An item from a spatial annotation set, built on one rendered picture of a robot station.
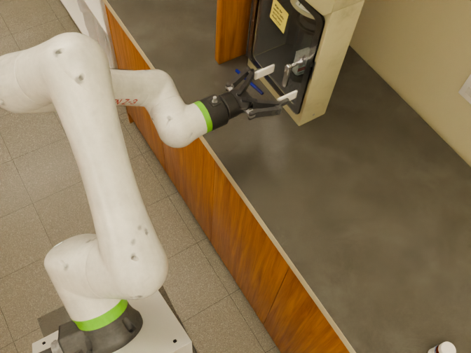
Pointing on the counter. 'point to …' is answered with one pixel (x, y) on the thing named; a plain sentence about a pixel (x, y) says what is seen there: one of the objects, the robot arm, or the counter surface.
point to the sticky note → (279, 15)
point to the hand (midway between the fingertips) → (280, 82)
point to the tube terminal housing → (325, 60)
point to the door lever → (290, 71)
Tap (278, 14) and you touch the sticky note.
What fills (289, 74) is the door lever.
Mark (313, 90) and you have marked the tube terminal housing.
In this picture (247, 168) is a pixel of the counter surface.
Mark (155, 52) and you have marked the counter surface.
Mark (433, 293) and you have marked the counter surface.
